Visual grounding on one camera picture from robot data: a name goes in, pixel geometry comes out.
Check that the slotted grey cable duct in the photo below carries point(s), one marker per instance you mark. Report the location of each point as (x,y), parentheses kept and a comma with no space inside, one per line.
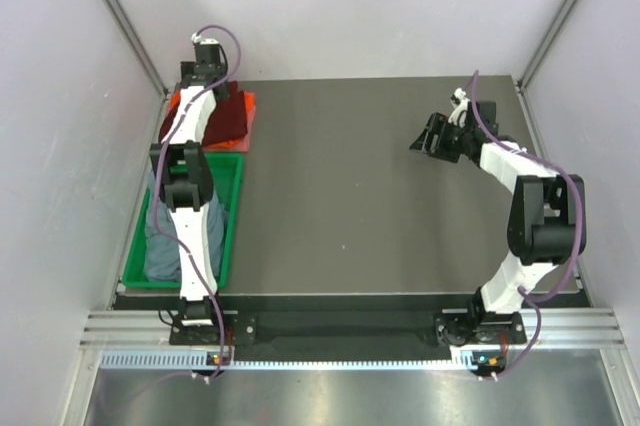
(204,360)

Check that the aluminium corner post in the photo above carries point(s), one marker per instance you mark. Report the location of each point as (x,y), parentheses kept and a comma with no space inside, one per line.
(132,38)
(551,34)

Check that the dark red t-shirt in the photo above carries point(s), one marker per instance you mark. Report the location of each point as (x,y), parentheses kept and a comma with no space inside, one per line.
(177,99)

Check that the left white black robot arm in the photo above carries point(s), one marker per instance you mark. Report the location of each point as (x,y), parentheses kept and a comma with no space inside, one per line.
(185,185)

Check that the left aluminium corner post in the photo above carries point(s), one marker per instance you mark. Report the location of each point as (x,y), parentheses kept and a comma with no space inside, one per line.
(132,38)

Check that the right aluminium corner post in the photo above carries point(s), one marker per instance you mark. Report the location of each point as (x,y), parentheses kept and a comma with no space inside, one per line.
(551,34)

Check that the green plastic bin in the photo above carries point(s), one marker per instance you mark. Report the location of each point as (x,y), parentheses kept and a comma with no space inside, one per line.
(227,171)

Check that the aluminium front rail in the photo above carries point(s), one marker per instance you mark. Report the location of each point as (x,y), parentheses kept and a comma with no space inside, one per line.
(564,328)

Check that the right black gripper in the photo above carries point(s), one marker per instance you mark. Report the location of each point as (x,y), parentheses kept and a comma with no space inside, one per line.
(438,125)

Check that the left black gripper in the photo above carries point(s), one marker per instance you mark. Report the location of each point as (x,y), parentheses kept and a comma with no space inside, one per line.
(222,95)

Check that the crumpled grey-blue t-shirt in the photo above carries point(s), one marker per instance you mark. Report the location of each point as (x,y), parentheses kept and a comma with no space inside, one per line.
(162,262)

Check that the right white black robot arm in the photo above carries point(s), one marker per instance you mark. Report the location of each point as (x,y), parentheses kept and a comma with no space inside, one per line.
(545,226)

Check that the folded orange t-shirt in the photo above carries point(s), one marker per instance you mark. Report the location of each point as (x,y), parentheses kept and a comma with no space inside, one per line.
(228,122)

